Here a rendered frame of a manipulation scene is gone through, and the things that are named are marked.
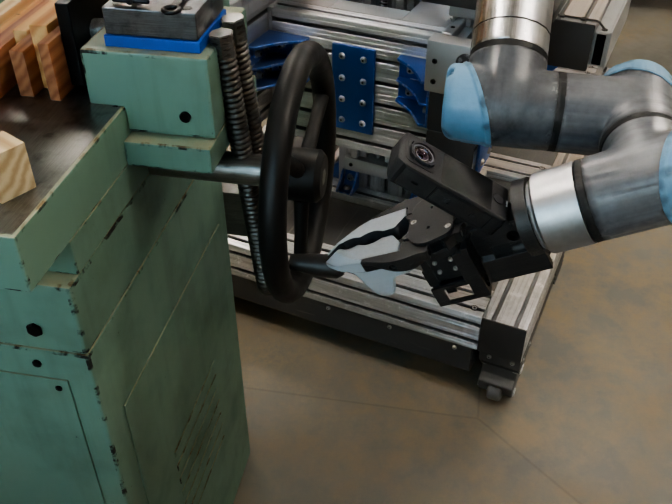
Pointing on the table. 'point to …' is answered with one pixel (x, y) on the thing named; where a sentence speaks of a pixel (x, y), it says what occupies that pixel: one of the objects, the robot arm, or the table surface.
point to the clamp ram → (78, 31)
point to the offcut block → (14, 168)
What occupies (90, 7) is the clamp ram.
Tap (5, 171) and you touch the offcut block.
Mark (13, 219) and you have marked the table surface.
